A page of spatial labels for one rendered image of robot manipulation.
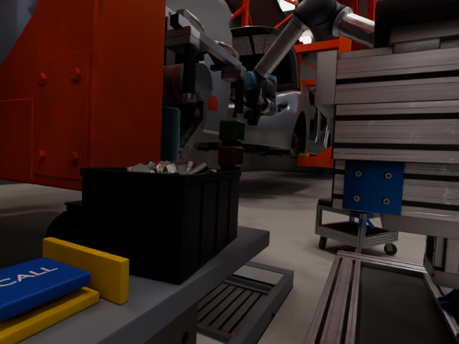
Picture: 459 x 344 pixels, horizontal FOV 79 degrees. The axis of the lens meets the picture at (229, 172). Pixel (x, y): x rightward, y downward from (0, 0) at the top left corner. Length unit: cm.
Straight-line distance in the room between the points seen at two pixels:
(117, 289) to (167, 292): 5
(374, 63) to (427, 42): 7
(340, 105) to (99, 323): 44
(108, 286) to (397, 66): 48
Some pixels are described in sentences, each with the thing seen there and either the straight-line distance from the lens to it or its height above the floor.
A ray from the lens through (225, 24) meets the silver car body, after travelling 206.
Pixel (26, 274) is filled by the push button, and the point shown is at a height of 48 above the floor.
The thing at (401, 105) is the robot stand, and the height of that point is 68.
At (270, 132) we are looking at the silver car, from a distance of 356.
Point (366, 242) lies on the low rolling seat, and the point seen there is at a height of 13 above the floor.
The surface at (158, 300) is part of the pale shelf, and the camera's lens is 29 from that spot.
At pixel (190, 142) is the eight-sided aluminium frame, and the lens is 120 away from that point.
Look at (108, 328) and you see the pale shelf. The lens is 26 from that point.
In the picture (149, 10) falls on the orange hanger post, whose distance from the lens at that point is 62.
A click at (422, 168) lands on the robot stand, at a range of 54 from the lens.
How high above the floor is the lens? 59
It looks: 3 degrees down
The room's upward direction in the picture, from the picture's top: 3 degrees clockwise
